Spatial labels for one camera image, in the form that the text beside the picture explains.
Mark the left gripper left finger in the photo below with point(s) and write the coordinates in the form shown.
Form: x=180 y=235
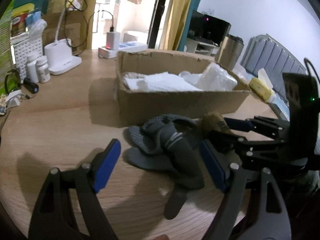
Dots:
x=53 y=216

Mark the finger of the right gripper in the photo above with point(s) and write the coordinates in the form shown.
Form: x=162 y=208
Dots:
x=269 y=127
x=240 y=125

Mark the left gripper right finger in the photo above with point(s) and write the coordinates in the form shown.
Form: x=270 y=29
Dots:
x=252 y=206

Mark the brown fuzzy plush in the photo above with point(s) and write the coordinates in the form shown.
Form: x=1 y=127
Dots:
x=215 y=121

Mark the clear bubble wrap bundle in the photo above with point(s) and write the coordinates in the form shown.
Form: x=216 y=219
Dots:
x=215 y=78

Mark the grey dotted socks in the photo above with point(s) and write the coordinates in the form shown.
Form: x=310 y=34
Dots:
x=159 y=145

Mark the yellow tissue pack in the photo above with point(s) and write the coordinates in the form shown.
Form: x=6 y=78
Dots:
x=261 y=89

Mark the clear plastic bag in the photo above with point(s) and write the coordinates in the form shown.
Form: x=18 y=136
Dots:
x=241 y=73

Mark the white cloth in box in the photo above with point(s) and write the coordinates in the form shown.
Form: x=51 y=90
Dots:
x=190 y=78

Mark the grey padded headboard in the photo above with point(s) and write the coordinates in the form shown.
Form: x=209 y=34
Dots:
x=264 y=52

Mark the steel travel tumbler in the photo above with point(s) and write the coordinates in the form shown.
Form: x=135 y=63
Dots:
x=229 y=51

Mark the white tv stand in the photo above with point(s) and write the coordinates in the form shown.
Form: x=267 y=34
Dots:
x=197 y=47

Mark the brown cardboard box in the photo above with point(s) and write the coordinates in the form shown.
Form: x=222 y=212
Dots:
x=137 y=107

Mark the black monitor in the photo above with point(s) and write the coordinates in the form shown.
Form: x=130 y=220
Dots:
x=207 y=29

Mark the white usb adapter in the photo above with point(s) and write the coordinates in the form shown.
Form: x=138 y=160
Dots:
x=14 y=98

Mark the yellow curtain right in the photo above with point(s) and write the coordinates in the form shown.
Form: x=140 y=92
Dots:
x=174 y=24

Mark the white power strip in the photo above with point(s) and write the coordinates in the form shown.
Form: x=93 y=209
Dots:
x=128 y=47

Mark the black cylinder flashlight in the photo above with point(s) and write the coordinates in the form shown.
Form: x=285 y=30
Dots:
x=30 y=86

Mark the white pill bottle small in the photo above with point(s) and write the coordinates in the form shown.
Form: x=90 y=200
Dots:
x=43 y=69

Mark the white desk lamp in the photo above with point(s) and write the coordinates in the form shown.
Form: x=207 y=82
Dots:
x=59 y=52

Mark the green snack bag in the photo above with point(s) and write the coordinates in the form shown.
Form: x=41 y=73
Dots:
x=5 y=45

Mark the white perforated basket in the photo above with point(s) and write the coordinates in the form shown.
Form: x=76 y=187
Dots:
x=23 y=49

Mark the yellow red packet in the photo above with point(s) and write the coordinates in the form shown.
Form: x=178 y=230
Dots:
x=19 y=15

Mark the white charger with black cable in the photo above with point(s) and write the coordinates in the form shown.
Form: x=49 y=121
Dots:
x=112 y=37

